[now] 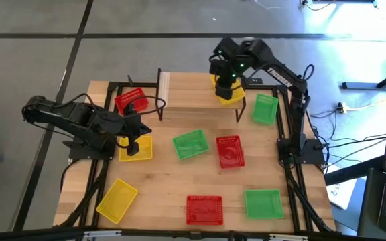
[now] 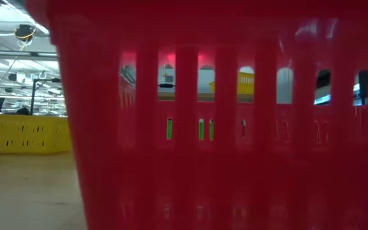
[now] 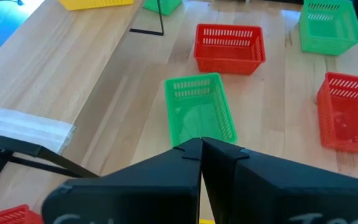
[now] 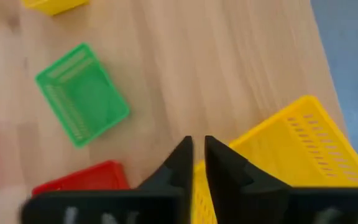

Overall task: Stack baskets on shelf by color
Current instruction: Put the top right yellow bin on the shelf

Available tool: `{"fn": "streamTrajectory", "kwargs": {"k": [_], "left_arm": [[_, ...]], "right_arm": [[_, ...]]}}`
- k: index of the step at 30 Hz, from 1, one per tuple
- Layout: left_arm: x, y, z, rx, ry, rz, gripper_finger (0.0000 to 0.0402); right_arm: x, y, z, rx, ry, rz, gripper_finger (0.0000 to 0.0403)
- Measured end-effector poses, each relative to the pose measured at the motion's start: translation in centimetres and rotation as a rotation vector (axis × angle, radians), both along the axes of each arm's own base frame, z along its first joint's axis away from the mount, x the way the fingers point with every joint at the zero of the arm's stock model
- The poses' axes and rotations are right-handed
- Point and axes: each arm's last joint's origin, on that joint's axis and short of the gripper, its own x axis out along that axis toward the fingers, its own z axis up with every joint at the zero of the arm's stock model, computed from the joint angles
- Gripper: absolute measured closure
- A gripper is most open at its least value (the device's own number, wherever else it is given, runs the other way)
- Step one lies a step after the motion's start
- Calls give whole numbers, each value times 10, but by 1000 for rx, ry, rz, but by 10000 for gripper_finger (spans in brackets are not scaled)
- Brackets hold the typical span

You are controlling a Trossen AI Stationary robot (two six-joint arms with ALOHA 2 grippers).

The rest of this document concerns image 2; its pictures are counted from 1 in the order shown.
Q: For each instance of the green plastic basket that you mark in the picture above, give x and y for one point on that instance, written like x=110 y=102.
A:
x=169 y=128

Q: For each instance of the red plastic basket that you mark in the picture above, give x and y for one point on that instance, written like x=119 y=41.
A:
x=107 y=127

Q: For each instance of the yellow plastic basket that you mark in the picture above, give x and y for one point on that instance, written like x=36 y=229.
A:
x=246 y=84
x=18 y=134

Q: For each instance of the black-legged wooden shelf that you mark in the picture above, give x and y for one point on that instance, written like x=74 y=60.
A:
x=166 y=96

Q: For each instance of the black metal stand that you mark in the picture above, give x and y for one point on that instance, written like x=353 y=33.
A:
x=33 y=96

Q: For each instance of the person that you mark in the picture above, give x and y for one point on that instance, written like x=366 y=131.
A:
x=22 y=111

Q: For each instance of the black overhead camera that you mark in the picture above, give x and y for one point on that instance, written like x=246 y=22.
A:
x=24 y=32

